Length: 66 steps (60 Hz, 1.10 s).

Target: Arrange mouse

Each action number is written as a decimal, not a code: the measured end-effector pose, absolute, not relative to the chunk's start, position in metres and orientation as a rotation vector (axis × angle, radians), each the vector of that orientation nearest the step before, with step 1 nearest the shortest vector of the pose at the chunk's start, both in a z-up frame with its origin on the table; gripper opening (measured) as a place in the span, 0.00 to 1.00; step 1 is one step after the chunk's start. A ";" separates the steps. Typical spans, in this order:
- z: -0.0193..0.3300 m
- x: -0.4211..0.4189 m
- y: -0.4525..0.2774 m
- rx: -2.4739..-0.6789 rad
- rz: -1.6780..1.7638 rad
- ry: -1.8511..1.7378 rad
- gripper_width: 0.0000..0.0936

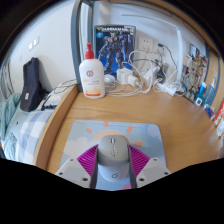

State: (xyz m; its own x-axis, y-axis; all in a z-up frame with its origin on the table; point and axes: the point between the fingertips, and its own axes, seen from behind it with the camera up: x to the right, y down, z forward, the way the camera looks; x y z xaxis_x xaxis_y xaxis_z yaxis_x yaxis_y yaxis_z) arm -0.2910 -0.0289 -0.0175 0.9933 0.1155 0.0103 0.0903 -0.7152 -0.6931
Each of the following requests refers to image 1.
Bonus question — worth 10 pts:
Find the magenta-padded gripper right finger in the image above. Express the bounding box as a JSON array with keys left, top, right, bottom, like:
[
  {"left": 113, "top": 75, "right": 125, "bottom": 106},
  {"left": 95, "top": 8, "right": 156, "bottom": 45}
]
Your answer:
[{"left": 128, "top": 143, "right": 172, "bottom": 190}]

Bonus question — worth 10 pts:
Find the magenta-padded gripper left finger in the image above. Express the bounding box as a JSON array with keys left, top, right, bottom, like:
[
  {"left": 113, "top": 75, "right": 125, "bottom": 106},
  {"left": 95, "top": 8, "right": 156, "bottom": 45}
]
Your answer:
[{"left": 54, "top": 143, "right": 101, "bottom": 190}]

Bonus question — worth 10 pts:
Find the grey computer mouse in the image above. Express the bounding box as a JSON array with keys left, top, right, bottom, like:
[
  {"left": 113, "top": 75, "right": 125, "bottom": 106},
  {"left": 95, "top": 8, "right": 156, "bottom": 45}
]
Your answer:
[{"left": 96, "top": 134, "right": 130, "bottom": 183}]

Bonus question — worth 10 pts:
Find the pastel sun print mouse pad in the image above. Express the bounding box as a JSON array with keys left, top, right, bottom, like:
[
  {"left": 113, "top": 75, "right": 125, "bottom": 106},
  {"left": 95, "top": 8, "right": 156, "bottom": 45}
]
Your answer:
[{"left": 59, "top": 119, "right": 168, "bottom": 192}]

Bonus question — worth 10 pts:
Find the checkered bedding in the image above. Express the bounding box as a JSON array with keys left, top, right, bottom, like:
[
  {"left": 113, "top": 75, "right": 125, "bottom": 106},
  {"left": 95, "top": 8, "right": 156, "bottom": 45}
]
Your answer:
[{"left": 2, "top": 108, "right": 54, "bottom": 165}]

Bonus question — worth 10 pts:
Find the white power strip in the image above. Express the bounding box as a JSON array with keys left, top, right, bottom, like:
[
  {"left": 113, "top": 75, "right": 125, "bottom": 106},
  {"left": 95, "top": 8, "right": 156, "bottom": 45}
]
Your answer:
[{"left": 156, "top": 81, "right": 178, "bottom": 97}]

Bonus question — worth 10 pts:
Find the teal cloth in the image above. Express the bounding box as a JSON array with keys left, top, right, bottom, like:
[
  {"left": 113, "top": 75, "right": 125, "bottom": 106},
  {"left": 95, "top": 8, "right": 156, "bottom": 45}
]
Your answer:
[{"left": 0, "top": 92, "right": 23, "bottom": 148}]

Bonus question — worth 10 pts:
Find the white charger block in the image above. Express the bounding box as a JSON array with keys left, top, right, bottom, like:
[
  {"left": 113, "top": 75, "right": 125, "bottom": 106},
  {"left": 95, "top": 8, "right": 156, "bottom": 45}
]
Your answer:
[
  {"left": 128, "top": 74, "right": 141, "bottom": 88},
  {"left": 116, "top": 68, "right": 133, "bottom": 84}
]

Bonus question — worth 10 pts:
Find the black bag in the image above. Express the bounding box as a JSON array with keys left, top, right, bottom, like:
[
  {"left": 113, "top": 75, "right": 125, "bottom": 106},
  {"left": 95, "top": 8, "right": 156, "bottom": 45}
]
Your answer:
[{"left": 19, "top": 57, "right": 44, "bottom": 113}]

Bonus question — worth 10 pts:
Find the blue white-capped tube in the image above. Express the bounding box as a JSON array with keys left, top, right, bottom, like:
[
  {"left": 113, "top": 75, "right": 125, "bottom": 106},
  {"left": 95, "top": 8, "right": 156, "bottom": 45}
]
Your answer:
[{"left": 199, "top": 81, "right": 208, "bottom": 99}]

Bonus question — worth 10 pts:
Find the golden robot model figure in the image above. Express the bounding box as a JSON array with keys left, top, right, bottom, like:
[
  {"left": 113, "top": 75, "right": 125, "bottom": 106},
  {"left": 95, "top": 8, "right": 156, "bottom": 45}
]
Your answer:
[{"left": 183, "top": 66, "right": 201, "bottom": 99}]

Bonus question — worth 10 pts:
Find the colourful printed box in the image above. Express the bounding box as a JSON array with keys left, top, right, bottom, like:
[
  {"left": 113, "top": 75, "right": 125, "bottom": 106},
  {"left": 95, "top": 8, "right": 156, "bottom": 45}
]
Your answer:
[{"left": 188, "top": 43, "right": 209, "bottom": 69}]

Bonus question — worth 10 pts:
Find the blue robot model kit box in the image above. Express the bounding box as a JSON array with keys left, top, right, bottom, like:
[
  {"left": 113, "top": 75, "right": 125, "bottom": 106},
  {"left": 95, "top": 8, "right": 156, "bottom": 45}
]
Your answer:
[{"left": 93, "top": 24, "right": 137, "bottom": 78}]

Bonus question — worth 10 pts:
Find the black cable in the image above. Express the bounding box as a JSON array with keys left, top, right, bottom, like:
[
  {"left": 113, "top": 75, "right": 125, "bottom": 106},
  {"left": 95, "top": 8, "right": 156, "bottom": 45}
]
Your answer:
[{"left": 41, "top": 79, "right": 78, "bottom": 111}]

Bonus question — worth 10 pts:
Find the white wall socket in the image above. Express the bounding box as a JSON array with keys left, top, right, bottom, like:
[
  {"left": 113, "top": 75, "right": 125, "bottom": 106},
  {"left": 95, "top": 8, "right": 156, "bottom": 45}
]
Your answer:
[{"left": 138, "top": 36, "right": 156, "bottom": 53}]

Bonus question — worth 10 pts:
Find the white wall switch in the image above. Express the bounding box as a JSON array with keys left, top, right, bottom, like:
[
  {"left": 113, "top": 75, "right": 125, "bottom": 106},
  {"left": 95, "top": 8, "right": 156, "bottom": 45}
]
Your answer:
[{"left": 28, "top": 35, "right": 40, "bottom": 51}]

